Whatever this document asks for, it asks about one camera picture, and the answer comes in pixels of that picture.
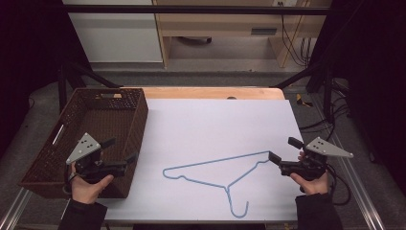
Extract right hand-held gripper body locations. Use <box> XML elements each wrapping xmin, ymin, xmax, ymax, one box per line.
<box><xmin>279</xmin><ymin>136</ymin><xmax>354</xmax><ymax>182</ymax></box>

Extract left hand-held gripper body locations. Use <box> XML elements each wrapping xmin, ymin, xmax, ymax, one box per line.
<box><xmin>65</xmin><ymin>132</ymin><xmax>127</xmax><ymax>185</ymax></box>

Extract brown woven plastic basket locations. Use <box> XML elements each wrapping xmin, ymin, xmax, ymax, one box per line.
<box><xmin>18</xmin><ymin>87</ymin><xmax>149</xmax><ymax>199</ymax></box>

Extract blue wire clothes hanger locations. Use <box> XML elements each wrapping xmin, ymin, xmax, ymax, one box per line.
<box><xmin>162</xmin><ymin>149</ymin><xmax>273</xmax><ymax>219</ymax></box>

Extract person's right hand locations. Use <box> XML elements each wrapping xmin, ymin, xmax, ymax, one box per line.
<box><xmin>289</xmin><ymin>172</ymin><xmax>330</xmax><ymax>196</ymax></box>

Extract person's left hand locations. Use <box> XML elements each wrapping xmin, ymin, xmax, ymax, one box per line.
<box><xmin>70</xmin><ymin>162</ymin><xmax>115</xmax><ymax>205</ymax></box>

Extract yellow and black tool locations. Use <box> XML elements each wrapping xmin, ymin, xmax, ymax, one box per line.
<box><xmin>295</xmin><ymin>93</ymin><xmax>314</xmax><ymax>108</ymax></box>

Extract black stand legs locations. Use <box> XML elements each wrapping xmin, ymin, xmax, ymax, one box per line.
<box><xmin>57</xmin><ymin>59</ymin><xmax>123</xmax><ymax>113</ymax></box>
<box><xmin>273</xmin><ymin>58</ymin><xmax>335</xmax><ymax>124</ymax></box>

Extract white table mat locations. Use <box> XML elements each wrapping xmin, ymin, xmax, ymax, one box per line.
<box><xmin>98</xmin><ymin>98</ymin><xmax>305</xmax><ymax>223</ymax></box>

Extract white cabinet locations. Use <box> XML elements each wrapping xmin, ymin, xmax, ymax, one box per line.
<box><xmin>61</xmin><ymin>0</ymin><xmax>164</xmax><ymax>63</ymax></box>

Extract light wooden desk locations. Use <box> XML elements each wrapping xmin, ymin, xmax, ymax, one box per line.
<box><xmin>152</xmin><ymin>0</ymin><xmax>333</xmax><ymax>69</ymax></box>

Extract left hand-held gripper cable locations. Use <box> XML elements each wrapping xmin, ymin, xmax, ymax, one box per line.
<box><xmin>62</xmin><ymin>172</ymin><xmax>79</xmax><ymax>196</ymax></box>

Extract hand-held gripper cable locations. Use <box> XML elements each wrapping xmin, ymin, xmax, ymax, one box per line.
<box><xmin>325</xmin><ymin>163</ymin><xmax>352</xmax><ymax>206</ymax></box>
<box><xmin>62</xmin><ymin>172</ymin><xmax>79</xmax><ymax>196</ymax></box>

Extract right hand-held gripper cable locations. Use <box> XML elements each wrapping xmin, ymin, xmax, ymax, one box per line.
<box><xmin>325</xmin><ymin>163</ymin><xmax>352</xmax><ymax>206</ymax></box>

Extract black floor cables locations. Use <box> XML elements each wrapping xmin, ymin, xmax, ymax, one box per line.
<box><xmin>298</xmin><ymin>80</ymin><xmax>352</xmax><ymax>142</ymax></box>

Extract aluminium rail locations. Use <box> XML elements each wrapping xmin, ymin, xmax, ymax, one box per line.
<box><xmin>329</xmin><ymin>132</ymin><xmax>388</xmax><ymax>230</ymax></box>
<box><xmin>0</xmin><ymin>187</ymin><xmax>34</xmax><ymax>230</ymax></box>

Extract bundle of hanging black cables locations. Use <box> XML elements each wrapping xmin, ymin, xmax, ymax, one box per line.
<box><xmin>277</xmin><ymin>1</ymin><xmax>315</xmax><ymax>68</ymax></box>

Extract black horizontal frame bar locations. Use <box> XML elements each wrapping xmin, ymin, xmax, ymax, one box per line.
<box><xmin>61</xmin><ymin>4</ymin><xmax>331</xmax><ymax>16</ymax></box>

